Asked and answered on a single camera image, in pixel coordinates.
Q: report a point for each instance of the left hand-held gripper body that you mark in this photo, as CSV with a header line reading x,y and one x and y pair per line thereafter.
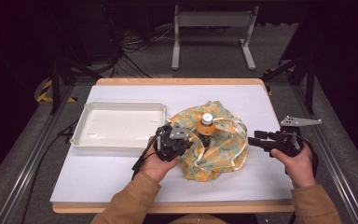
x,y
171,144

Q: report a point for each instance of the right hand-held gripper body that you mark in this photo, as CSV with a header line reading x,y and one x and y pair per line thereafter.
x,y
284,141

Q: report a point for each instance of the orange label drink bottle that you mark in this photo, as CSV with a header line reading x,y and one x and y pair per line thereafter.
x,y
206,127

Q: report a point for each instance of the white plastic tray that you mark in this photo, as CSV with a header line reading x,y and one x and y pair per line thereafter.
x,y
121,127

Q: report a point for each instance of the person's left hand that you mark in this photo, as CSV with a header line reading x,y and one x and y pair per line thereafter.
x,y
157,166

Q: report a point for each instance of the person's right hand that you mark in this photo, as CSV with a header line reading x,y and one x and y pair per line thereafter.
x,y
300,169

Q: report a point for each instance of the black stand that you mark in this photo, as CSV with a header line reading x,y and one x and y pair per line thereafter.
x,y
55,84
309,84

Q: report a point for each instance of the wooden table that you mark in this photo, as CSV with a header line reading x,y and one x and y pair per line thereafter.
x,y
180,81

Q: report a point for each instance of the white table mat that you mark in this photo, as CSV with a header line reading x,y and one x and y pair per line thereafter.
x,y
105,177

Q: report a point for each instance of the person's tan lap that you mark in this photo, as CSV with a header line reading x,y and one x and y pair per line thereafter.
x,y
199,219

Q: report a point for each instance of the grey metal stand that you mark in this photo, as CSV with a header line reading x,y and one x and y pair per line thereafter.
x,y
213,19

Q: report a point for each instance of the yellow black hazard tape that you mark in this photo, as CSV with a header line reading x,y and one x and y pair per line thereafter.
x,y
43,93

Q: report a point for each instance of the aluminium rail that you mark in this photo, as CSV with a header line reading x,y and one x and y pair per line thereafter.
x,y
335,168
28,168

